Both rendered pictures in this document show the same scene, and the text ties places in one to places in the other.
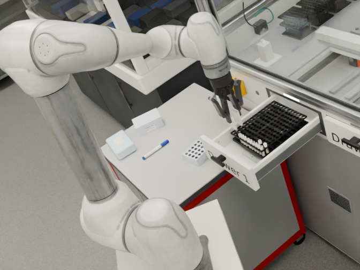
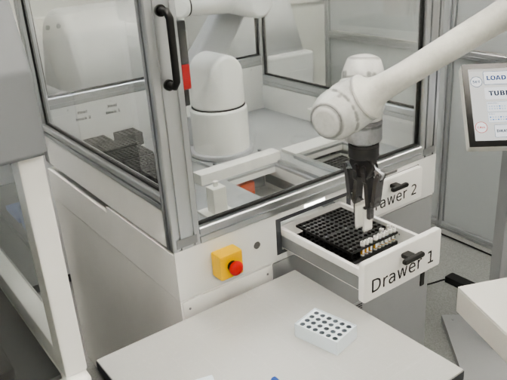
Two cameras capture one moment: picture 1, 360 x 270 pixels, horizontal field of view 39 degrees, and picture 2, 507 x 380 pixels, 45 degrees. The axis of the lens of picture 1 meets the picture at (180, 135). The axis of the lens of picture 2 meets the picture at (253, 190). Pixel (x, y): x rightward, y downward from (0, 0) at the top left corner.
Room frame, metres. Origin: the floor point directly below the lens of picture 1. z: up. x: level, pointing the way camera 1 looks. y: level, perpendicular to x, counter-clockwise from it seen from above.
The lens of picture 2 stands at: (2.08, 1.09, 1.68)
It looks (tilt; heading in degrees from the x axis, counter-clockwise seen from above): 23 degrees down; 254
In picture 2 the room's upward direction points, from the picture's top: 4 degrees counter-clockwise
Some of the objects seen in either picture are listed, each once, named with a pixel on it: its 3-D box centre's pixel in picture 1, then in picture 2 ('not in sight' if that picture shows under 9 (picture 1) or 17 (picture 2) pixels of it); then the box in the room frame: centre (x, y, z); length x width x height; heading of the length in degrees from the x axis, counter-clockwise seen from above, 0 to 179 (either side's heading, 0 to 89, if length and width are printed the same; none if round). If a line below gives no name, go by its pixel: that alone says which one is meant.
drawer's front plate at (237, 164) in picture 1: (228, 161); (400, 263); (1.36, -0.12, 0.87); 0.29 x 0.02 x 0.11; 19
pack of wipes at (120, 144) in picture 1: (120, 144); not in sight; (1.88, 0.26, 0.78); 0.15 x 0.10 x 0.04; 13
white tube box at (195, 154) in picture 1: (200, 150); (325, 330); (1.60, -0.05, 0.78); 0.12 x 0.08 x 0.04; 121
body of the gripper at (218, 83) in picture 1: (222, 83); (363, 159); (1.43, -0.20, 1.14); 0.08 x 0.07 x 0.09; 109
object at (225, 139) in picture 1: (271, 130); (343, 238); (1.43, -0.32, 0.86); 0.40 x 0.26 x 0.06; 109
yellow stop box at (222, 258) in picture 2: (235, 88); (228, 262); (1.78, -0.30, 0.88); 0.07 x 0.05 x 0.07; 19
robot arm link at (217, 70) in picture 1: (216, 65); (363, 130); (1.43, -0.20, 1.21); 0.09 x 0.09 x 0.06
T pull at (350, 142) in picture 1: (353, 141); (397, 185); (1.16, -0.50, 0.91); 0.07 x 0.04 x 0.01; 19
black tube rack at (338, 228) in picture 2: (269, 130); (345, 238); (1.43, -0.31, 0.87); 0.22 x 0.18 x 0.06; 109
